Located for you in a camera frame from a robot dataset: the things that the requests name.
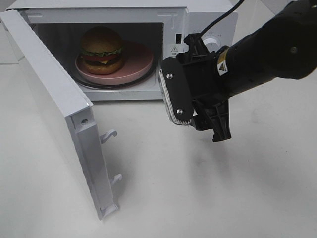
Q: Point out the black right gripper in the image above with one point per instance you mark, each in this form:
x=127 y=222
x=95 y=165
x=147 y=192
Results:
x=197 y=90

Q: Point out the burger with lettuce and tomato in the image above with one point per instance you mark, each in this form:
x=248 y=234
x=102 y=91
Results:
x=101 y=50

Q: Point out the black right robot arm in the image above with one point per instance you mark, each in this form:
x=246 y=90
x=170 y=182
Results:
x=284 y=47

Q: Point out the upper white power knob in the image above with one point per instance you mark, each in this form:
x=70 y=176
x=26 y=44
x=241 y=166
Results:
x=211 y=43

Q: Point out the white warning label sticker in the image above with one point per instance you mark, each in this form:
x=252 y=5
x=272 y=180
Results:
x=173 y=50

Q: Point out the glass microwave turntable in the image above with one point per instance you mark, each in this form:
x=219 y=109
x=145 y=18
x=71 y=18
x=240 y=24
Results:
x=133 y=72

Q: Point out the white microwave oven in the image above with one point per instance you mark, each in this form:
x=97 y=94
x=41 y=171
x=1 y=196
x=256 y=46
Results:
x=59 y=24

